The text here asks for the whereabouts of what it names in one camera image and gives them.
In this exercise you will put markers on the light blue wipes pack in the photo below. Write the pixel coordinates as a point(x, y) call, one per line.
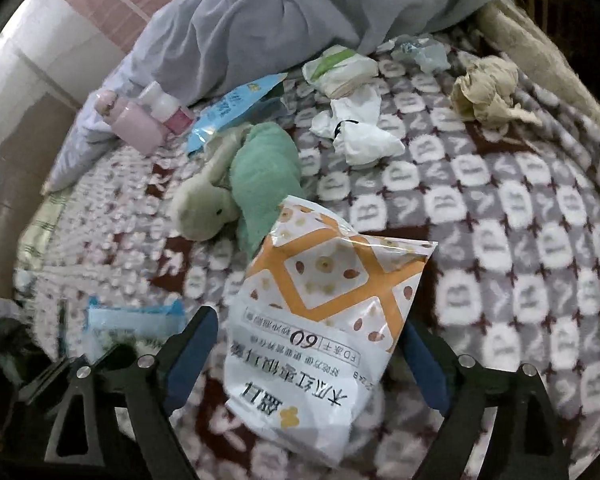
point(144, 328)

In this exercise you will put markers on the patterned fleece bed blanket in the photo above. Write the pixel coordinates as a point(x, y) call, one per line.
point(515, 276)

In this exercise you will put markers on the crumpled clear plastic wrapper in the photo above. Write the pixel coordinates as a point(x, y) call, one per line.
point(428, 54)

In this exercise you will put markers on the crumpled brown paper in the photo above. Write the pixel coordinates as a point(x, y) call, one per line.
point(485, 93)

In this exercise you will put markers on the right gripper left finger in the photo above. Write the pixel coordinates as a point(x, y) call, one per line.
point(113, 421)

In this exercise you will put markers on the blue snack packet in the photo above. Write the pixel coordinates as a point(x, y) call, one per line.
point(258, 101)

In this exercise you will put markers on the white medicine bottle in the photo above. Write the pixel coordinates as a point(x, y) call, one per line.
point(166, 109)

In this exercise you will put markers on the green white wrapper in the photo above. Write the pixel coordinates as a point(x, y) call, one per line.
point(338, 71)

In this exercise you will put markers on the cream woven bed mat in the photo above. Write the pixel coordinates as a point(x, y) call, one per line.
point(511, 31)

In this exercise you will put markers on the green plaid pillow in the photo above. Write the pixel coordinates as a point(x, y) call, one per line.
point(34, 239)

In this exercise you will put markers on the green towel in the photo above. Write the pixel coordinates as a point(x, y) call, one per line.
point(265, 170)

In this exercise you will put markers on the white orange snack bag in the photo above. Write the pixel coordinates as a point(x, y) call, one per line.
point(314, 326)

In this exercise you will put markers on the crumpled white tissue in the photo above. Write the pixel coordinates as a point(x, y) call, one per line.
point(352, 126)

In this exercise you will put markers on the pink thermos bottle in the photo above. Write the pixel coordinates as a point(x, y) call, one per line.
point(130, 122)

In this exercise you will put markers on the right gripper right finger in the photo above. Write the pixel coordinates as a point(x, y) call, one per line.
point(525, 441)

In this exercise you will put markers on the grey-blue duvet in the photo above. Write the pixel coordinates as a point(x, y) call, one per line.
point(200, 48)

